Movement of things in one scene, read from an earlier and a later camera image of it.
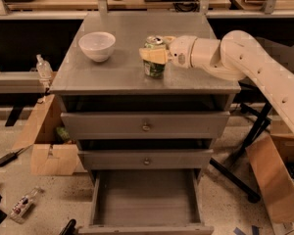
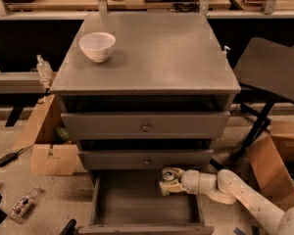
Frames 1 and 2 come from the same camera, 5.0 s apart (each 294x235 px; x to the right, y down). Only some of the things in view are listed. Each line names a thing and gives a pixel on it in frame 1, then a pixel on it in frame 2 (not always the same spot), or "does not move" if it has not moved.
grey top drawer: x=142 y=125 does not move
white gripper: x=180 y=52 -> x=190 y=181
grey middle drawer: x=149 y=159 does not move
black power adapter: x=7 y=158 does not move
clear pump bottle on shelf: x=44 y=69 does not move
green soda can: x=154 y=69 -> x=169 y=177
